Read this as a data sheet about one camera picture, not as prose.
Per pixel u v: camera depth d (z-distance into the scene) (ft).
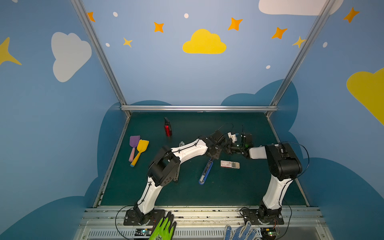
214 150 2.69
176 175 2.87
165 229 2.29
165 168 1.70
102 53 2.81
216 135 2.43
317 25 2.47
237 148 2.87
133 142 3.35
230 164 3.05
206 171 2.88
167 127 3.28
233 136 3.13
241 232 2.29
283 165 1.71
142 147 3.31
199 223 2.40
